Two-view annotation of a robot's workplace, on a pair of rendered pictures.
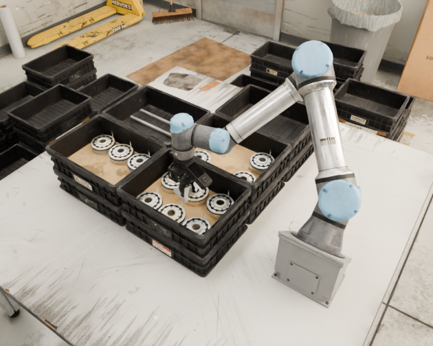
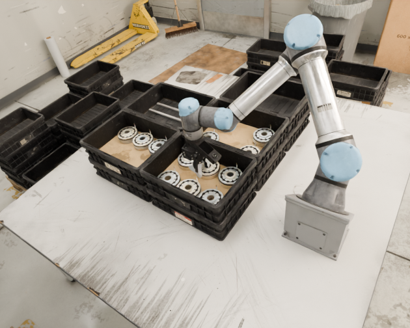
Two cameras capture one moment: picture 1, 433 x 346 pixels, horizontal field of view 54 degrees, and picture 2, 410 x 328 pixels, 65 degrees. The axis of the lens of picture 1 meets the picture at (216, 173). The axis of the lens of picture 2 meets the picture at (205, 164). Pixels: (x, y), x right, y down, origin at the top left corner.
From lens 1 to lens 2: 0.20 m
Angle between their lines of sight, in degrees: 5
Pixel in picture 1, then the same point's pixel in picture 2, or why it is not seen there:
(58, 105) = (94, 109)
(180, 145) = (189, 126)
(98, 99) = (126, 101)
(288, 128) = (284, 105)
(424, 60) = (395, 39)
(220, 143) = (224, 120)
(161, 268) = (185, 235)
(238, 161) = (243, 137)
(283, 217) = (287, 183)
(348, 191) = (349, 153)
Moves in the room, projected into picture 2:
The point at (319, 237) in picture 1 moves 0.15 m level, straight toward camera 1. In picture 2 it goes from (323, 198) to (318, 234)
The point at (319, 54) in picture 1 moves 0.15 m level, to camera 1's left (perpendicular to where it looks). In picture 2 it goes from (309, 26) to (260, 32)
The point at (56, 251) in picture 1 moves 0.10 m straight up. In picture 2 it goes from (95, 228) to (87, 214)
